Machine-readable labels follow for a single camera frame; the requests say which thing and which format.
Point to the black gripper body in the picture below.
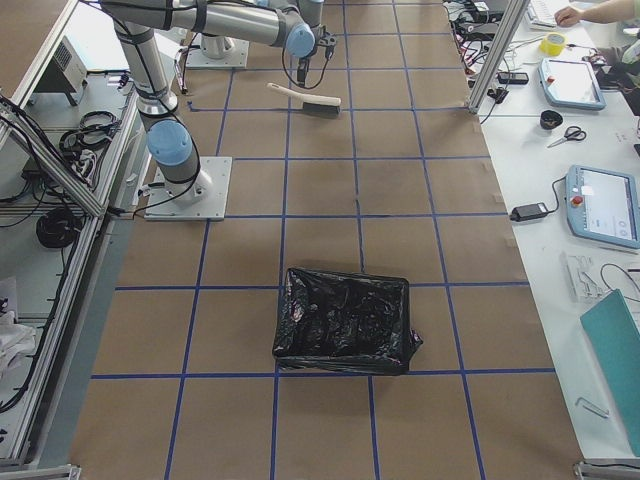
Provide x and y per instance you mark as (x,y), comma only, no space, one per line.
(302,65)

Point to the white hand brush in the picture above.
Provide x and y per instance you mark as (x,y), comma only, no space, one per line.
(317,105)

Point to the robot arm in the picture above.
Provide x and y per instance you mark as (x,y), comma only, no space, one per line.
(295,27)

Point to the person forearm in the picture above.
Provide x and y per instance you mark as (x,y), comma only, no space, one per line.
(611,11)

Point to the right black-lined bin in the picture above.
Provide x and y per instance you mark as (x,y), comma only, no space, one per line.
(345,322)

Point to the person hand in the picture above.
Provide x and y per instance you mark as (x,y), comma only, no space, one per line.
(567,17)

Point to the black phone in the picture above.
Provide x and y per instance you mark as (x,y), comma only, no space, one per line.
(512,78)

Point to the grey control box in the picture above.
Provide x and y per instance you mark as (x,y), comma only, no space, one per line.
(65,73)

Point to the yellow tape roll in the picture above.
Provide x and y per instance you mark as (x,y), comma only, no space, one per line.
(552,44)

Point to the small black bowl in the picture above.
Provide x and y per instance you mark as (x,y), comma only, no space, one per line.
(550,119)

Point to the far blue teach pendant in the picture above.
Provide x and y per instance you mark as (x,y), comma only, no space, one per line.
(570,84)

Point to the blue teach pendant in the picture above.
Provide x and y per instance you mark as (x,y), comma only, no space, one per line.
(570,84)
(603,206)

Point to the black power adapter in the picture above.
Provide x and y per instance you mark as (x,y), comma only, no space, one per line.
(529,212)

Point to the scissors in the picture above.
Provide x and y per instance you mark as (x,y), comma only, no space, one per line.
(572,133)

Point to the near blue teach pendant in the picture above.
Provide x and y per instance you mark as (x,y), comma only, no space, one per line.
(603,206)

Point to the teal folder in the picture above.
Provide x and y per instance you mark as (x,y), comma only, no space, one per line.
(614,338)

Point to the allen key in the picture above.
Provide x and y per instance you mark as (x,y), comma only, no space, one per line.
(592,407)

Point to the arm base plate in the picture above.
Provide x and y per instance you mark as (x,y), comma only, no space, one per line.
(206,198)
(218,52)

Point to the aluminium frame post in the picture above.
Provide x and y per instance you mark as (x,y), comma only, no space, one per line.
(514,12)

